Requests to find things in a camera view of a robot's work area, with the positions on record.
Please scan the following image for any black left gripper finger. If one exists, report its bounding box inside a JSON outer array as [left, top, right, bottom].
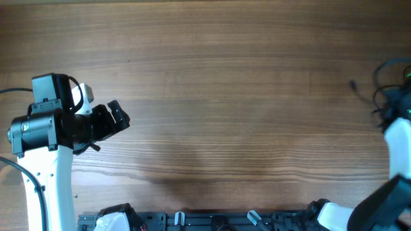
[[108, 100, 128, 123], [114, 115, 130, 132]]

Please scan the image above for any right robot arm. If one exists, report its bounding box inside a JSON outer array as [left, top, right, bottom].
[[299, 57, 410, 230]]

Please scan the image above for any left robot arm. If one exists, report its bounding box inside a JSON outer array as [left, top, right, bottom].
[[8, 73, 130, 230]]

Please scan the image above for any black left camera cable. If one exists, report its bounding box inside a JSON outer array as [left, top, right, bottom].
[[0, 87, 49, 231]]

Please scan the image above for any black camera cable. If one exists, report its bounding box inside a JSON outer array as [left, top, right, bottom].
[[0, 87, 49, 231], [372, 57, 411, 90]]

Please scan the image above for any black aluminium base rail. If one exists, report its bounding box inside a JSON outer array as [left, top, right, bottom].
[[77, 201, 325, 231]]

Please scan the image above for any black right camera cable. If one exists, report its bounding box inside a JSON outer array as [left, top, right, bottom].
[[372, 57, 411, 90]]

